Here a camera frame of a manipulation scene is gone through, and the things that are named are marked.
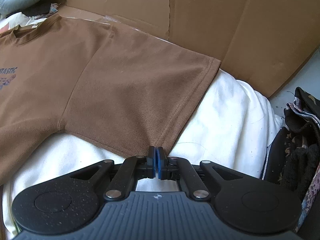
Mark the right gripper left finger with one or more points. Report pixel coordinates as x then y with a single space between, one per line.
129 173

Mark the cream bear print blanket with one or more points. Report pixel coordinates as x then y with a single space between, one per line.
233 125

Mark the brown cardboard sheet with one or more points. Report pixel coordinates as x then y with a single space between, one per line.
263 42

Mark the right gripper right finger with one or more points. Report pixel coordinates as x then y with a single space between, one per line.
180 170

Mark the black patterned clothes pile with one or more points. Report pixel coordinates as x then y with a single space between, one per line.
293 159

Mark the brown t-shirt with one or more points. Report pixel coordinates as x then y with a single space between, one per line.
109 84

